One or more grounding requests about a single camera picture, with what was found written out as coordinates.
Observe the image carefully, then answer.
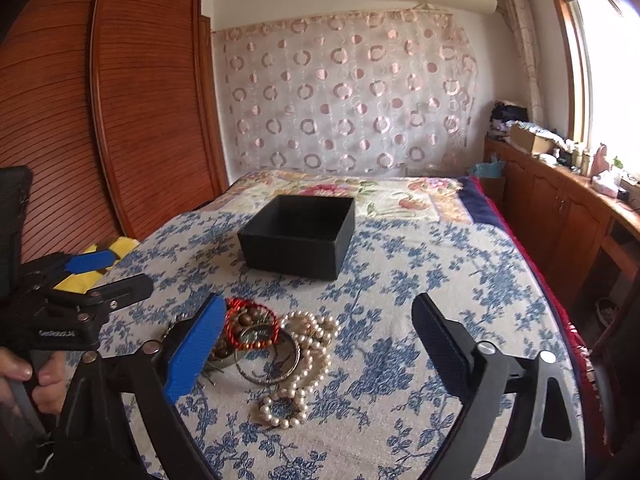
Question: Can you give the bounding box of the red cord bracelet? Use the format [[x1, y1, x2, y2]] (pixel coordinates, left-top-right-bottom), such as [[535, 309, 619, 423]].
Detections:
[[222, 297, 282, 352]]

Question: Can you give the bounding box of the brown wooden bead bracelet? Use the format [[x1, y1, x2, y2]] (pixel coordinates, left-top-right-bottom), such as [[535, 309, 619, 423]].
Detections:
[[209, 303, 279, 362]]

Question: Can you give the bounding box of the silver metal bangle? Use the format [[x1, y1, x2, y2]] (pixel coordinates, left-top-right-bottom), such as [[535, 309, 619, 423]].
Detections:
[[233, 324, 302, 387]]

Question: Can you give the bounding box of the white pearl necklace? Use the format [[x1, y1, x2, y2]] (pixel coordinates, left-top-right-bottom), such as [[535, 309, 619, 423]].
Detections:
[[257, 309, 342, 430]]

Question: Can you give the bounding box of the person's left hand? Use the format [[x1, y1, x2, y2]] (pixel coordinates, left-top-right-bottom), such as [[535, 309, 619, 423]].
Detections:
[[0, 346, 68, 416]]

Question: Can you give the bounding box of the yellow pillow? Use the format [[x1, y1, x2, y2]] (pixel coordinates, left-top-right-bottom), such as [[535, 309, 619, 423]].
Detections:
[[54, 236, 139, 294]]

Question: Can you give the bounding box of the blue floral bed cover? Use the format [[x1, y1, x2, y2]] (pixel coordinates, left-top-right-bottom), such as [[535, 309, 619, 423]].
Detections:
[[101, 212, 578, 479]]

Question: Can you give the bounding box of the black open storage box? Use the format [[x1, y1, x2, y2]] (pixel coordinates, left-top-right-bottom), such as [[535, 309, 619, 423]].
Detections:
[[238, 195, 355, 281]]

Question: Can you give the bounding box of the wooden side cabinet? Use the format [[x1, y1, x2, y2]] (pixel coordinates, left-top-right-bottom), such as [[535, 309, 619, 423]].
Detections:
[[482, 135, 640, 311]]

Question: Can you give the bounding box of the cardboard box on cabinet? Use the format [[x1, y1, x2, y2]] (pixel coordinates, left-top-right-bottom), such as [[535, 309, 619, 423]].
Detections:
[[509, 124, 555, 155]]

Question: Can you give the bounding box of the pink circle patterned curtain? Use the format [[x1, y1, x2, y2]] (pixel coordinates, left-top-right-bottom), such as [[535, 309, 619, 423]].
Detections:
[[214, 9, 477, 176]]

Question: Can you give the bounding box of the black camera mount housing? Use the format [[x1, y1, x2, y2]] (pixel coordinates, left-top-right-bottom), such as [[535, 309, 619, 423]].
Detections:
[[0, 166, 32, 300]]

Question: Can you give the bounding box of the window with wooden frame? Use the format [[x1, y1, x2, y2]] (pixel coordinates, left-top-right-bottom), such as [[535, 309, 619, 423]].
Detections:
[[554, 0, 639, 174]]

